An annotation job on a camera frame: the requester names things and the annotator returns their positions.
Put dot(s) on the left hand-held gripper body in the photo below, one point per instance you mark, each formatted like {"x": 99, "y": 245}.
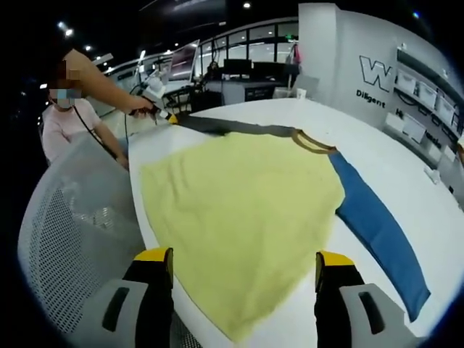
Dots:
{"x": 155, "y": 90}

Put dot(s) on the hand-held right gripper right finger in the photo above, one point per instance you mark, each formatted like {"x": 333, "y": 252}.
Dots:
{"x": 348, "y": 308}

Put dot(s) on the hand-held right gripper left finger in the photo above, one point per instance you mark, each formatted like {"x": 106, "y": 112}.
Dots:
{"x": 145, "y": 304}

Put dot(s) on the yellow garment with blue grey sleeves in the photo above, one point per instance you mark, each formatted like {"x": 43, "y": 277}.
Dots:
{"x": 246, "y": 210}

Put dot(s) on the person's left hand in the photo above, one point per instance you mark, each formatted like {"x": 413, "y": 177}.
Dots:
{"x": 140, "y": 109}

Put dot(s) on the large tilted display screen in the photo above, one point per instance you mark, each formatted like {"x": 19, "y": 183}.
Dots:
{"x": 183, "y": 61}

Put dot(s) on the grey mesh office chair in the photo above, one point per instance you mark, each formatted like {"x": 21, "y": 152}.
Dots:
{"x": 72, "y": 224}

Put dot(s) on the wide black computer monitor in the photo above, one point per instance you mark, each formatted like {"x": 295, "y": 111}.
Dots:
{"x": 275, "y": 69}

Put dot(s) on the white paper cup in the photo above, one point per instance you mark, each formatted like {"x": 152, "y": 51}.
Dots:
{"x": 301, "y": 94}

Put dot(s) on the pink hanging cloth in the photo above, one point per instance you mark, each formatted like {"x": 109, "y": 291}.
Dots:
{"x": 298, "y": 54}

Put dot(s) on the grey storage shelf unit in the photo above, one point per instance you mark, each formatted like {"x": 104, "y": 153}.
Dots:
{"x": 424, "y": 108}

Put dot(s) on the row of white storage bins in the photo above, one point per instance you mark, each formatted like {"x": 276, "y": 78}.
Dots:
{"x": 427, "y": 92}

